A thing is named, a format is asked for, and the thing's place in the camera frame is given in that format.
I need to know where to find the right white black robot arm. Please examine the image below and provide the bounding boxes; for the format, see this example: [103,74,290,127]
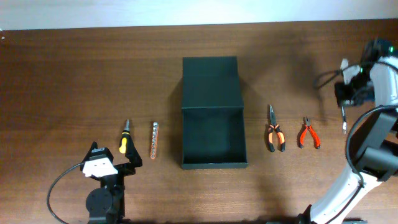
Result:
[294,39,397,223]

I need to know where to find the orange black long-nose pliers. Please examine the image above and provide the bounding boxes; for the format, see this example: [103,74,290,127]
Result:
[266,104,286,152]

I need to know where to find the small red handled pliers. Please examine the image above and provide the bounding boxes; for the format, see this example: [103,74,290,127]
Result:
[298,116,322,150]

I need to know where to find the black open gift box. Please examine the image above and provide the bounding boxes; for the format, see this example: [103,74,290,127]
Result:
[182,56,248,170]

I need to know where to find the orange socket bit rail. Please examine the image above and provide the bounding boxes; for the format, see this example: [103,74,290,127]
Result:
[150,122,159,159]

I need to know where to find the right black camera cable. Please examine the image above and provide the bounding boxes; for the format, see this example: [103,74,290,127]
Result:
[312,60,374,91]

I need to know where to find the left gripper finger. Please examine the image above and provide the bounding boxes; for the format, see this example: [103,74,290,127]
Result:
[85,141,98,162]
[125,135,142,167]

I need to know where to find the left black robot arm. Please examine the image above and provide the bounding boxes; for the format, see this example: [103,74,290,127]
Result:
[80,131,142,223]

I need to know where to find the yellow black screwdriver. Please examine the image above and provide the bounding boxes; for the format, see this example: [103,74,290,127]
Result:
[119,119,131,154]

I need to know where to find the silver ring wrench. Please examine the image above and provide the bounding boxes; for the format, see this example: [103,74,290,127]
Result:
[341,106,347,134]

